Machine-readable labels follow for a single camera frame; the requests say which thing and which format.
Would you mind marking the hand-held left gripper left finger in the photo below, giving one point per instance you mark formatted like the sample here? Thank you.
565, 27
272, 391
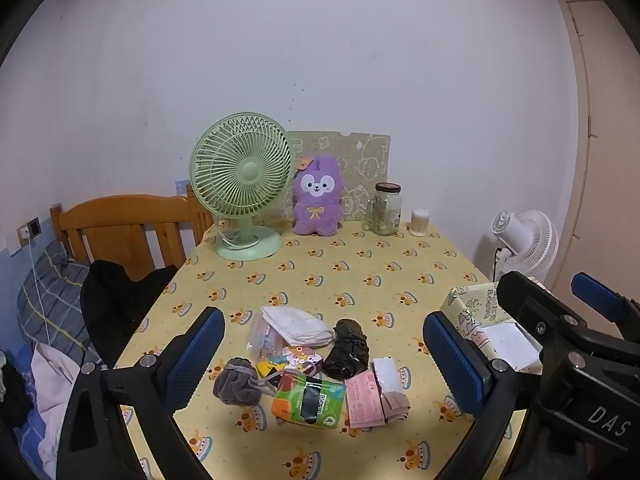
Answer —
197, 355

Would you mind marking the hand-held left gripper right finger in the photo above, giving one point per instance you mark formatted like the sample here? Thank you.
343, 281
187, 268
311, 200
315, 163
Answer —
452, 360

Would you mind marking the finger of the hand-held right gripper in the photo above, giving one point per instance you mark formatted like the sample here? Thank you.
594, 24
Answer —
540, 305
597, 297

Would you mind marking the cartoon printed fabric basket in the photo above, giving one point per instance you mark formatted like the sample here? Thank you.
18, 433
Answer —
470, 305

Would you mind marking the clear plastic bag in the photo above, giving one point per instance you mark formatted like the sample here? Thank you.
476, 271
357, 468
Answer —
262, 340

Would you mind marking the small white packet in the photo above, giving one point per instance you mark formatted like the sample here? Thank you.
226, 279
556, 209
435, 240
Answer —
387, 375

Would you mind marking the beige socks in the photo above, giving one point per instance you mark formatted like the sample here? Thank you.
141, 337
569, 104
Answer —
395, 405

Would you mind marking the pink packet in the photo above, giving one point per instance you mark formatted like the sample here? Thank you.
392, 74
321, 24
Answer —
362, 400

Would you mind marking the white cloth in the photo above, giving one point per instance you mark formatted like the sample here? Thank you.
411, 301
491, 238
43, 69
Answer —
295, 325

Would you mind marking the cartoon printed tissue pack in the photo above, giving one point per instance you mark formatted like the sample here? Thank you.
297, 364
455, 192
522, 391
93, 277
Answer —
300, 357

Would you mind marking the black bag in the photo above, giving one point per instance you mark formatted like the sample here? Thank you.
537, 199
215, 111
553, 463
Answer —
347, 350

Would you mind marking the green orange tissue pack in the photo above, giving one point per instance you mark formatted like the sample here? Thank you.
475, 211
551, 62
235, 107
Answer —
295, 400

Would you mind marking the white paper sheet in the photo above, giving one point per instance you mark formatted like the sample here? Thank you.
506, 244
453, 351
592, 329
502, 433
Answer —
510, 342

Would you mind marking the white floor fan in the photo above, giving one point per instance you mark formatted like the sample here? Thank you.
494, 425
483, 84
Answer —
537, 245

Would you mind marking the black garment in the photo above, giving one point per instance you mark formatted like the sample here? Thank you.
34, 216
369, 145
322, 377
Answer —
115, 305

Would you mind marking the beige door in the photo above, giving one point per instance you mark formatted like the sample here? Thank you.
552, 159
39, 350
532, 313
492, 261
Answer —
610, 160

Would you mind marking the cotton swab container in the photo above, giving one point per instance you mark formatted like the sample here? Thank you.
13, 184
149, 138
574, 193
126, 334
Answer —
420, 222

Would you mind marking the pale pink cloth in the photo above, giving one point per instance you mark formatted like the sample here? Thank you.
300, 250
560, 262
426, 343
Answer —
55, 385

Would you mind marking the plaid grey pillow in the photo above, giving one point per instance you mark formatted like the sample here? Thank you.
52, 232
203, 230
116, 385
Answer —
55, 300

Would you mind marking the wooden bed headboard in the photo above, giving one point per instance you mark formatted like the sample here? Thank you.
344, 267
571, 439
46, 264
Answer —
125, 215

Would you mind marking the glass jar with lid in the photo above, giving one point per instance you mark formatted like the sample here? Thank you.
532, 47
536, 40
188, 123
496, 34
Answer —
387, 210

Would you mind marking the purple plush toy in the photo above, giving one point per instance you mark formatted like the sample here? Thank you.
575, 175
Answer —
316, 210

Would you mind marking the dark cloth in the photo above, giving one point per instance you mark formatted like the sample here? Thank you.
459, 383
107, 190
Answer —
12, 390

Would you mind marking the green desk fan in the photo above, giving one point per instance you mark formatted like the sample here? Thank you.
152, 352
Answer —
240, 170

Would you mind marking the white charger plug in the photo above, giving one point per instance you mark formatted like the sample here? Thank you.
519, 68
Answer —
23, 233

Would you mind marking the cartoon printed board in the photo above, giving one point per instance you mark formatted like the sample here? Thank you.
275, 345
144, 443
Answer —
365, 160

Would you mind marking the blue wall sticker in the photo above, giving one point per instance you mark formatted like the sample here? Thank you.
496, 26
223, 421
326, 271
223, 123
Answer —
181, 186

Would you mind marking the dark wall socket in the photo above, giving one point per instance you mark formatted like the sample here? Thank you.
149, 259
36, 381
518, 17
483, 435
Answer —
34, 227

